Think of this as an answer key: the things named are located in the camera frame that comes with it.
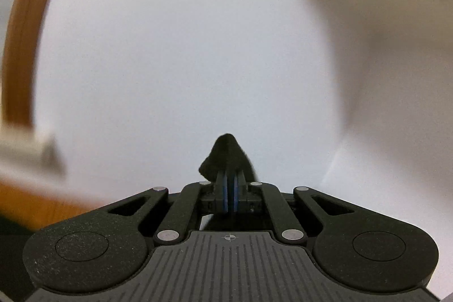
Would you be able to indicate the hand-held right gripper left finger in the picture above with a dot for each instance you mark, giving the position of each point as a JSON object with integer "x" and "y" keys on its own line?
{"x": 225, "y": 195}

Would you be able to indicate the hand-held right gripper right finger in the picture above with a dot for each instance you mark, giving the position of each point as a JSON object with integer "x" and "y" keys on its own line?
{"x": 239, "y": 195}

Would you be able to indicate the black garment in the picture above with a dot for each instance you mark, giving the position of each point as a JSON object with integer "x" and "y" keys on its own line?
{"x": 226, "y": 153}

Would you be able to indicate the cream window sill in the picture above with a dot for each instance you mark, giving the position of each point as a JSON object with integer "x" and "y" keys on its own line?
{"x": 24, "y": 149}

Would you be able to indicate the wooden window frame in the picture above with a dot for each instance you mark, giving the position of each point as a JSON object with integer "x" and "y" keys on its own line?
{"x": 24, "y": 40}

